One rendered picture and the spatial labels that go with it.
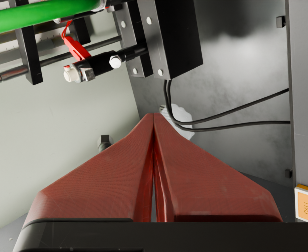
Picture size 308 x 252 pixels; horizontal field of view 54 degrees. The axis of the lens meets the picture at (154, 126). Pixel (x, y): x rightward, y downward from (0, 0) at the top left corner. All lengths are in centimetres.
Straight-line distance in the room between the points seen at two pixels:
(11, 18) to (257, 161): 52
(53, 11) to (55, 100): 49
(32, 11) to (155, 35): 25
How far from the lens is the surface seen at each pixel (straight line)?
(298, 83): 39
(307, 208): 46
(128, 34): 51
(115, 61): 42
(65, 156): 76
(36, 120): 72
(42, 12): 24
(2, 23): 24
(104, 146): 41
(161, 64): 47
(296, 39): 37
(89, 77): 39
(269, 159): 62
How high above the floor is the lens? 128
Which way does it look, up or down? 33 degrees down
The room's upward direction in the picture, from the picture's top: 120 degrees counter-clockwise
